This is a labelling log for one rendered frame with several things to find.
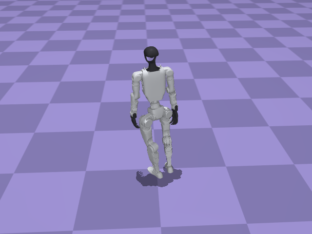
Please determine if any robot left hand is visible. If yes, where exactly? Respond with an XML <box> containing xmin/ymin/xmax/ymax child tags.
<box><xmin>130</xmin><ymin>113</ymin><xmax>140</xmax><ymax>128</ymax></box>

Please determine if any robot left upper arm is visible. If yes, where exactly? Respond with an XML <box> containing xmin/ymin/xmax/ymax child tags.
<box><xmin>132</xmin><ymin>71</ymin><xmax>142</xmax><ymax>100</ymax></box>

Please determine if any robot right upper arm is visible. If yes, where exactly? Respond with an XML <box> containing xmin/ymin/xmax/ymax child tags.
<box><xmin>163</xmin><ymin>67</ymin><xmax>175</xmax><ymax>93</ymax></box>

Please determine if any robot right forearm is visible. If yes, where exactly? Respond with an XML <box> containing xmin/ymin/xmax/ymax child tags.
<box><xmin>169</xmin><ymin>91</ymin><xmax>178</xmax><ymax>109</ymax></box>

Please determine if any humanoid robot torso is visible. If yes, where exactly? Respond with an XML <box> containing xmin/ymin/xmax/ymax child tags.
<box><xmin>141</xmin><ymin>65</ymin><xmax>166</xmax><ymax>121</ymax></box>

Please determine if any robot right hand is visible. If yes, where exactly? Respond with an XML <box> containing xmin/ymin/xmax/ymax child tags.
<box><xmin>169</xmin><ymin>105</ymin><xmax>178</xmax><ymax>125</ymax></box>

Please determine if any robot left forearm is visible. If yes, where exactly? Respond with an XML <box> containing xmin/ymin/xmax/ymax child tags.
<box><xmin>130</xmin><ymin>93</ymin><xmax>138</xmax><ymax>117</ymax></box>

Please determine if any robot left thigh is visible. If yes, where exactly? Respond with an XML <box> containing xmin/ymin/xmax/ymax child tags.
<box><xmin>139</xmin><ymin>113</ymin><xmax>158</xmax><ymax>153</ymax></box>

